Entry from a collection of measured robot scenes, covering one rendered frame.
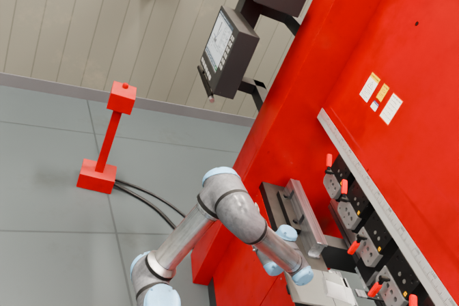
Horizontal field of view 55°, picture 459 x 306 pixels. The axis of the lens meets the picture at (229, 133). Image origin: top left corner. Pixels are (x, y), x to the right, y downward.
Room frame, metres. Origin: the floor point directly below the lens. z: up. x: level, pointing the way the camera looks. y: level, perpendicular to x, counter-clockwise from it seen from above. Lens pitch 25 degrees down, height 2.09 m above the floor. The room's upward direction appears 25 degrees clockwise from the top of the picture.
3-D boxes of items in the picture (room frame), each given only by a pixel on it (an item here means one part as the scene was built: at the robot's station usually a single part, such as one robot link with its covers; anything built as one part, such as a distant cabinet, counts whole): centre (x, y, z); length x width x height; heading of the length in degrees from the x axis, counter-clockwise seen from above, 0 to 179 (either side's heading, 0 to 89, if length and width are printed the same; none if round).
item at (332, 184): (1.83, -0.56, 1.26); 0.15 x 0.09 x 0.17; 19
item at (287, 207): (1.98, -0.45, 0.89); 0.30 x 0.05 x 0.03; 19
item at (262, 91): (2.57, -0.01, 1.18); 0.40 x 0.24 x 0.07; 19
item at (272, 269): (1.36, -0.34, 1.04); 0.11 x 0.08 x 0.09; 36
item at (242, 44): (2.38, 0.20, 1.42); 0.45 x 0.12 x 0.36; 24
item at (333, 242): (1.98, -0.91, 0.81); 0.64 x 0.08 x 0.14; 109
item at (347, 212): (1.64, -0.62, 1.26); 0.15 x 0.09 x 0.17; 19
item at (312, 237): (1.95, -0.52, 0.92); 0.50 x 0.06 x 0.10; 19
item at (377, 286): (1.26, -0.69, 1.20); 0.04 x 0.02 x 0.10; 109
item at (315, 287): (1.38, -0.56, 1.00); 0.26 x 0.18 x 0.01; 109
